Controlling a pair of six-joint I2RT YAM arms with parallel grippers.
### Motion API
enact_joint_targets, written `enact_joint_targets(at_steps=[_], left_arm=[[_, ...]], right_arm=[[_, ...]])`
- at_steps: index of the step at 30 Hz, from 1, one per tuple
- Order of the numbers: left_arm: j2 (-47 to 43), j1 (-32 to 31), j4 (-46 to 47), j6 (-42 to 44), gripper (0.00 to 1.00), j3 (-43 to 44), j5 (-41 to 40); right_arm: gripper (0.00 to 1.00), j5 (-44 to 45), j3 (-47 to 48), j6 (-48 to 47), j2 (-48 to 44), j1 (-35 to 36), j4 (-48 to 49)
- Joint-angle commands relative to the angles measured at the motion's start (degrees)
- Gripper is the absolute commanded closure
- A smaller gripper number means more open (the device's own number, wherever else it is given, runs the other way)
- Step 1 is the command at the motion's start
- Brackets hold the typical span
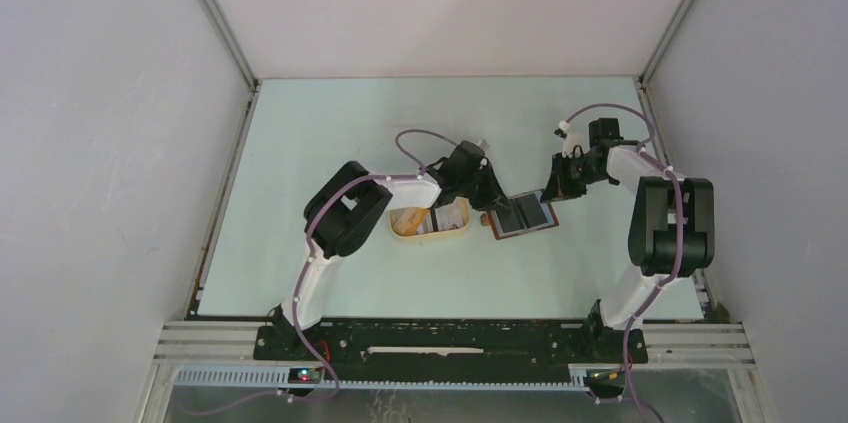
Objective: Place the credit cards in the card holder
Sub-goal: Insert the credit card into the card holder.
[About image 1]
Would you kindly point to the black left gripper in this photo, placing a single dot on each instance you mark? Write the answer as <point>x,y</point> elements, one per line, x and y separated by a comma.
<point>493,195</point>

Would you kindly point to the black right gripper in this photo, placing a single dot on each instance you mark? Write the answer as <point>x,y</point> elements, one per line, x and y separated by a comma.
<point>559,186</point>

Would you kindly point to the brown leather card holder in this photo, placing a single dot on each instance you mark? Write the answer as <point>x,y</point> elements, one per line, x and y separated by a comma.
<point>487,220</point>

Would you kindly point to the orange VIP card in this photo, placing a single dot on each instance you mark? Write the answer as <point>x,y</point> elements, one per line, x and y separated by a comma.
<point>409,220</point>

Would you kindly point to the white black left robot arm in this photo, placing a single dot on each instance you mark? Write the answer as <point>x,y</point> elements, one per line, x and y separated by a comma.
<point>341,216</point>

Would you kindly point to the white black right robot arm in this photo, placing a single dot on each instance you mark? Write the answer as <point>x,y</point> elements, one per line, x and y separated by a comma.
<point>672,229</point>

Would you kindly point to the beige plastic card tray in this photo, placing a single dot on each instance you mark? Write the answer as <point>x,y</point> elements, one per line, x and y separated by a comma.
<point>420,238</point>

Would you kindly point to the stack of white cards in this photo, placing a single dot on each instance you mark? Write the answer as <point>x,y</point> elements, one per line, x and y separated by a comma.
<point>446,218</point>

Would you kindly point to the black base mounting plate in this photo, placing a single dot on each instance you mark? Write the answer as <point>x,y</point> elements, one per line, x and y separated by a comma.
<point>450,351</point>

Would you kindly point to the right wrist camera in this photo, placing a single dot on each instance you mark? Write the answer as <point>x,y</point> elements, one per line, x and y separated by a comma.
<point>571,139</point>

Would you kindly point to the aluminium frame rail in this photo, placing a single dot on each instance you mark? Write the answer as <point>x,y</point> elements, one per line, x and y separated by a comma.
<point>221,352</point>

